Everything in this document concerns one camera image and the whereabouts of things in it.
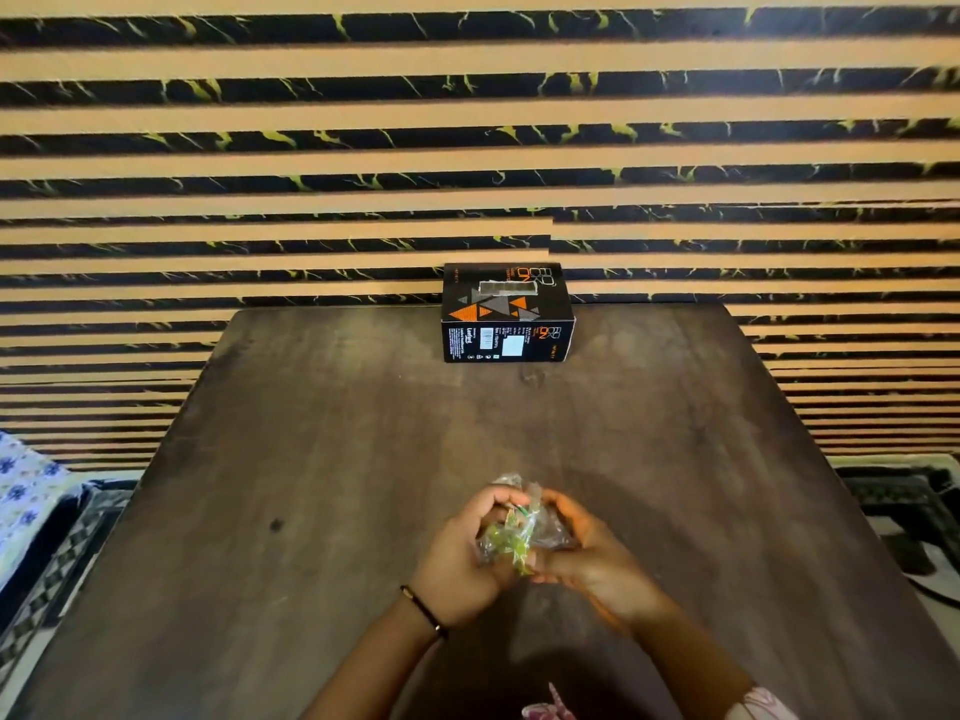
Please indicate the blue floral white cloth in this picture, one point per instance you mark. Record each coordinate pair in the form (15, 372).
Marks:
(22, 502)

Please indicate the black wrist band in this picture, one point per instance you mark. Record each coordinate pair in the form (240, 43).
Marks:
(424, 611)

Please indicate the person's right thumb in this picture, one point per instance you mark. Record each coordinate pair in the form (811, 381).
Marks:
(551, 563)

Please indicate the pink patterned sleeve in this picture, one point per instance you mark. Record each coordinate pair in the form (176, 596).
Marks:
(757, 704)

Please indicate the person's right forearm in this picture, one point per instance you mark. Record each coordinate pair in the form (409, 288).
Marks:
(690, 659)

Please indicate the person's left fingers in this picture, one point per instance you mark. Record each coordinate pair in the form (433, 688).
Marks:
(491, 502)

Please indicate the black orange printed box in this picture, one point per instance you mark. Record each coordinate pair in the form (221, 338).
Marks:
(506, 314)

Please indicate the black white patterned mat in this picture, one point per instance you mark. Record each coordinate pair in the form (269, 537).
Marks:
(52, 569)

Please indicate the clear plastic bag with contents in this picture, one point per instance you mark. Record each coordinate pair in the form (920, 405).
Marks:
(521, 528)

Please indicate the person's left hand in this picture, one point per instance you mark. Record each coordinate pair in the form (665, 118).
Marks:
(450, 566)

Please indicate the person's right hand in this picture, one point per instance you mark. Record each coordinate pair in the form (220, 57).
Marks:
(592, 562)

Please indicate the person's left forearm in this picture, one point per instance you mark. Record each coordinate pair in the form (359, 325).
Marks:
(367, 667)

